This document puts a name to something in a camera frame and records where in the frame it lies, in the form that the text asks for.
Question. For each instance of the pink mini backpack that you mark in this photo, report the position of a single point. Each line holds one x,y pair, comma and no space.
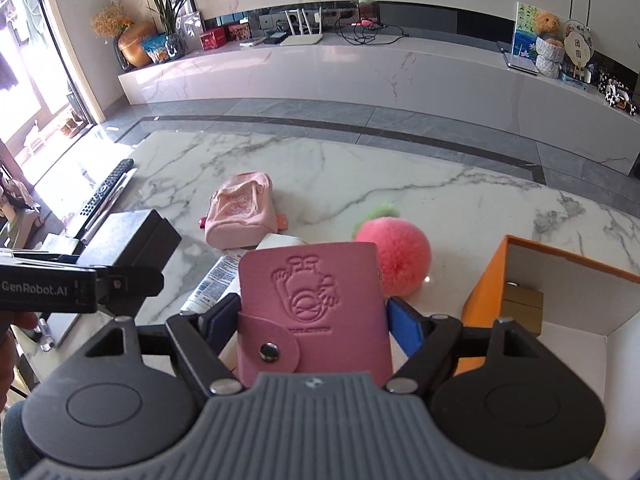
240,210

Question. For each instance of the pink red gift box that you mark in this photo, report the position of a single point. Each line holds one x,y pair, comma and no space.
240,30

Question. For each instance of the pink fluffy plush ball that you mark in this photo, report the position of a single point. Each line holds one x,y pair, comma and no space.
400,255

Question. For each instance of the pink leather card holder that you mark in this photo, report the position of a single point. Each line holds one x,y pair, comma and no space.
310,290

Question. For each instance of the black gift box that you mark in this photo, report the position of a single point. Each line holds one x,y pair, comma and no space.
130,240

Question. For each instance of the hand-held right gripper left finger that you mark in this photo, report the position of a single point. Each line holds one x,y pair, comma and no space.
225,317

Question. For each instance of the blue green painting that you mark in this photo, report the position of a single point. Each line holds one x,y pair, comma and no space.
524,35

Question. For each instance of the orange cardboard box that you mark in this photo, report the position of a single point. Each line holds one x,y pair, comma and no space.
482,285

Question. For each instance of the white marble desktop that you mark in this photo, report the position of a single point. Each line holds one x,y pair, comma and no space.
400,195

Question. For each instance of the person's left hand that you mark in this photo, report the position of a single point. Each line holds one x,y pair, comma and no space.
9,355

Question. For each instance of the white router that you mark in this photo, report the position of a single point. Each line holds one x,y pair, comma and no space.
302,39

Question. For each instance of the cream round fan on stand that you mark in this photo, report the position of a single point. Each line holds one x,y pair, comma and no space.
577,50

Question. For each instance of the small tan box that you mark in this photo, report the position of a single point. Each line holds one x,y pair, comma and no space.
522,310

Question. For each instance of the flat blue box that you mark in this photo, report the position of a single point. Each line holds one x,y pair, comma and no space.
575,81

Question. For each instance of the orange vase with dried flowers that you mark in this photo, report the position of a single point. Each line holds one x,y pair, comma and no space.
135,45

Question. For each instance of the black remote control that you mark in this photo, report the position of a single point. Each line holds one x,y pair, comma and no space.
107,187

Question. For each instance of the white cream tube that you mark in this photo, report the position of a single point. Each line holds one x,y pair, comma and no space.
215,280

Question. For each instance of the white marble tv cabinet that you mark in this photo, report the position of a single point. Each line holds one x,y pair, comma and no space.
350,75

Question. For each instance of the teddy bear in knitted pot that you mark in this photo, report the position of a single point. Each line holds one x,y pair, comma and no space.
547,45

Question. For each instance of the leafy plant in glass vase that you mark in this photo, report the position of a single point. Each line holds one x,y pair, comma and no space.
170,10

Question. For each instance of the white wall cabinet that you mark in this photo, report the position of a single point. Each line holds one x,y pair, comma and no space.
610,0

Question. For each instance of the black white cow figures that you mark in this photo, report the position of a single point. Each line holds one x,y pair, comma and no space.
617,95

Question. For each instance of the blue fabric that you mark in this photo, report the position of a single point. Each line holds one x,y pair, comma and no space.
12,440

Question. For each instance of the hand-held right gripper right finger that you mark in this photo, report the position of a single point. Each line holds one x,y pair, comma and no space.
407,322

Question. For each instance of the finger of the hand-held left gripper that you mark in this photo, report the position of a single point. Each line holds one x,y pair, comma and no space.
135,282

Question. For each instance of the round painted fan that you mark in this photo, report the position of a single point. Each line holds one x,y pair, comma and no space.
586,27

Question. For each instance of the blue snack packet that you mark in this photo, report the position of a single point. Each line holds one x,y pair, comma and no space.
160,50

